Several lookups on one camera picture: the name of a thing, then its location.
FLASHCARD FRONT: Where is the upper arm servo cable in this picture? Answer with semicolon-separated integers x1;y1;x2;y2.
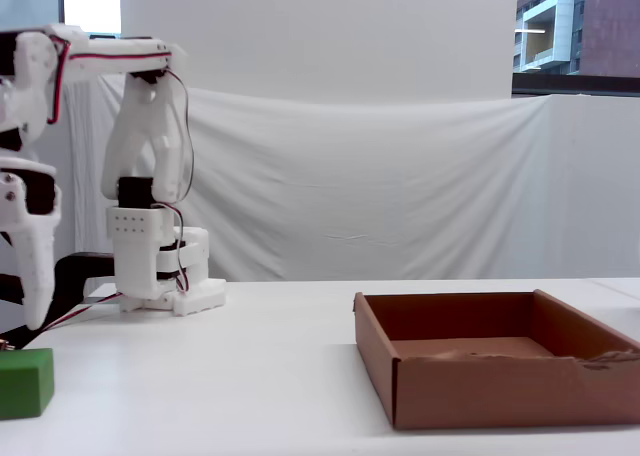
149;68;197;212

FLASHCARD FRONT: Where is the forearm servo cable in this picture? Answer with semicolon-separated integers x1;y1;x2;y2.
47;35;174;125

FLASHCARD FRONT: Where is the black window frame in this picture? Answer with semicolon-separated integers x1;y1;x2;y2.
512;73;640;98

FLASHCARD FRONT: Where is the black table clamp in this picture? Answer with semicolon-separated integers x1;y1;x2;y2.
52;252;119;322

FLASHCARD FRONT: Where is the red white board cable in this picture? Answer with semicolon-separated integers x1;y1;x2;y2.
29;290;121;335

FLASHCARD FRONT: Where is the green cube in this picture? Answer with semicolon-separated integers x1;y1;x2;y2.
0;347;55;420

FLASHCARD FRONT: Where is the building outside window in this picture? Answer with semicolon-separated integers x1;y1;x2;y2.
512;0;640;77

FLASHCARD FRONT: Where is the base servo cable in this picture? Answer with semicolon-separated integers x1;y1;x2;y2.
149;203;192;295

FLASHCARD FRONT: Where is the white cloth backdrop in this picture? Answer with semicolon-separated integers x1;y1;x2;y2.
64;75;640;283

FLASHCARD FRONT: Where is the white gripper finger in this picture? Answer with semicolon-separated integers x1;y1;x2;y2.
14;220;56;330

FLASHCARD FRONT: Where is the brown cardboard box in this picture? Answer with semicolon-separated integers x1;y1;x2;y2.
352;289;640;431

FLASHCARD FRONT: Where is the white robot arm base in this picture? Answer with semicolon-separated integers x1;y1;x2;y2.
118;226;228;317

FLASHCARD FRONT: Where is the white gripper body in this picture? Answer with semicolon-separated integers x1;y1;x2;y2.
0;153;64;230

